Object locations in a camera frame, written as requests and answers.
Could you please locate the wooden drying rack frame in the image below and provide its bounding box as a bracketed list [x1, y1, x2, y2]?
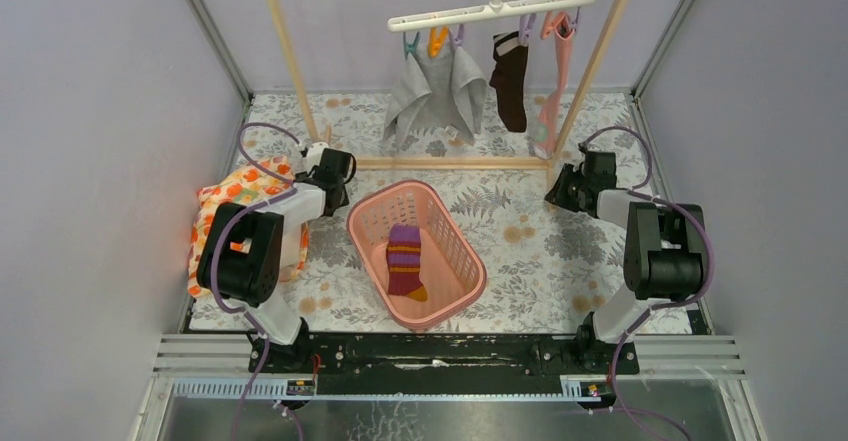
[265, 0, 629, 181]

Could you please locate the pink plastic laundry basket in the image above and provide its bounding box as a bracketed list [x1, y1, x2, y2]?
[347, 180, 487, 331]

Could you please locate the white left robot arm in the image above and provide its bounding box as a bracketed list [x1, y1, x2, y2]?
[197, 143, 357, 372]

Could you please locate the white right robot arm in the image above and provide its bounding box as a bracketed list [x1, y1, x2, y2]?
[545, 151, 711, 373]

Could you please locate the white plastic clip hanger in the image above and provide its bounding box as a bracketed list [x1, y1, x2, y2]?
[387, 0, 596, 33]

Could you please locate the floral patterned table mat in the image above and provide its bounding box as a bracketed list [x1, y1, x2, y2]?
[187, 92, 694, 335]

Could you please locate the pink hanging sock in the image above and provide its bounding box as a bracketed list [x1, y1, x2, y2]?
[533, 18, 576, 159]

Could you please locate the orange floral cloth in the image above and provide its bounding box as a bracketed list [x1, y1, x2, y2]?
[187, 156, 309, 299]

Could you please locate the purple striped sock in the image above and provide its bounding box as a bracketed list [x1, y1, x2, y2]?
[385, 224, 429, 302]

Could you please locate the dark brown hanging sock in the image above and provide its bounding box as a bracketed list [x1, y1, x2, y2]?
[489, 31, 528, 133]

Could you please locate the grey hanging towel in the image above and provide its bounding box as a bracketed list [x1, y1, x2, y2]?
[383, 43, 488, 145]

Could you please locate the teal clothespin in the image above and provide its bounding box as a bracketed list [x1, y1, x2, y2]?
[402, 31, 420, 61]

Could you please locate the orange clothespin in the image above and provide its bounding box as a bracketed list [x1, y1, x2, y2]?
[427, 27, 450, 58]

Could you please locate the purple clothespin right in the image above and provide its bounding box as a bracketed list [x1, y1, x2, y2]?
[565, 7, 581, 37]

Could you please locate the purple clothespin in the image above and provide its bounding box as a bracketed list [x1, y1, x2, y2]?
[518, 13, 536, 46]
[451, 24, 465, 48]
[565, 7, 581, 37]

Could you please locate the pink clothespin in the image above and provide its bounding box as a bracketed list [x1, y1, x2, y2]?
[539, 11, 566, 40]

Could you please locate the purple clothespin middle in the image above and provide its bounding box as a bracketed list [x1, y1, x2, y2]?
[518, 13, 536, 46]

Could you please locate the purple clothespin left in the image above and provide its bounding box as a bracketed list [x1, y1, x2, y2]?
[451, 24, 465, 48]

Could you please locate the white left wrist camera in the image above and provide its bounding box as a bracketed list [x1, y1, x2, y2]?
[298, 141, 329, 172]

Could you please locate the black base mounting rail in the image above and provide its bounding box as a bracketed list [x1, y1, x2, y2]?
[248, 332, 640, 382]

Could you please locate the grey slotted cable duct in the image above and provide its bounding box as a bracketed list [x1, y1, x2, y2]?
[173, 374, 608, 404]

